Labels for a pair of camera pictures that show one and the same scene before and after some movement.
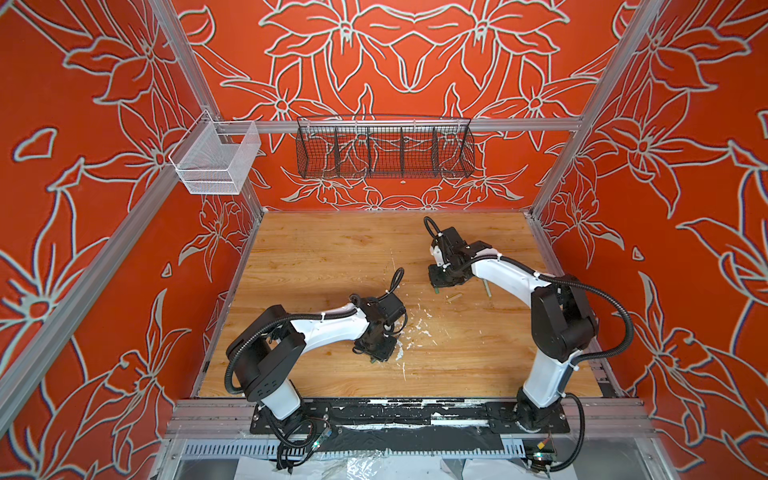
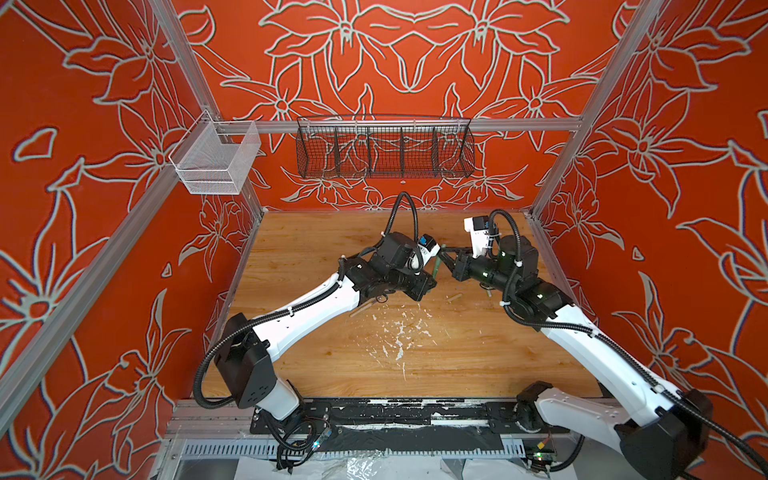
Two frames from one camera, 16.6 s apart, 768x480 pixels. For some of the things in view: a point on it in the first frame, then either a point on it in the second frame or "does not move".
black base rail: (396, 415) does not move
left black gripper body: (383, 346) -> (414, 283)
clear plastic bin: (215, 157) does not move
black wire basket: (384, 147) does not move
